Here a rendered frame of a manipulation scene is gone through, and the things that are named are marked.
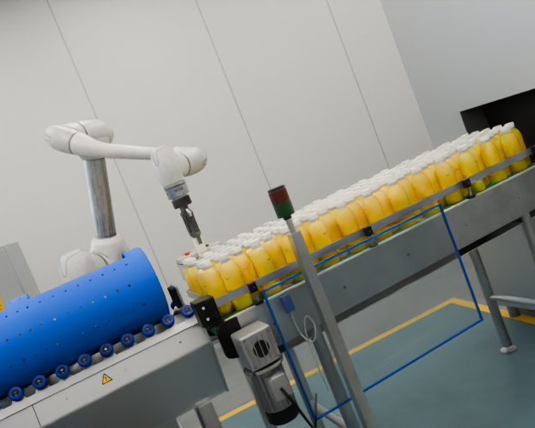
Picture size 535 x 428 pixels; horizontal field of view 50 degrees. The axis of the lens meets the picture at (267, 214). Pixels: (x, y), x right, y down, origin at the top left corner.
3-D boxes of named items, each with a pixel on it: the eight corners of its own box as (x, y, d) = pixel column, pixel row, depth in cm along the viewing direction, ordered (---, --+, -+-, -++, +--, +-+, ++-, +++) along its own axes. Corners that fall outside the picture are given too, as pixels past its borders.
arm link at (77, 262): (63, 306, 256) (44, 261, 254) (92, 291, 271) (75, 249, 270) (87, 299, 248) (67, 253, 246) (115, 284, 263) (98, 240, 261)
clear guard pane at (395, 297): (315, 418, 198) (264, 291, 194) (480, 318, 225) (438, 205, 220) (316, 418, 198) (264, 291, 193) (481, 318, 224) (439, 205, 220)
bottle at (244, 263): (245, 301, 210) (226, 254, 208) (262, 292, 212) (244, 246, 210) (249, 303, 203) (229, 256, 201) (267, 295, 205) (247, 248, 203)
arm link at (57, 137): (68, 130, 235) (91, 126, 247) (36, 121, 243) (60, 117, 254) (67, 160, 240) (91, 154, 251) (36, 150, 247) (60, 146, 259)
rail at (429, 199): (216, 307, 194) (213, 299, 194) (542, 149, 249) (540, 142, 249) (216, 307, 194) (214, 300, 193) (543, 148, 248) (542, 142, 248)
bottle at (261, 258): (261, 296, 206) (242, 250, 204) (273, 288, 211) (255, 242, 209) (274, 295, 201) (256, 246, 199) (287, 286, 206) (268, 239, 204)
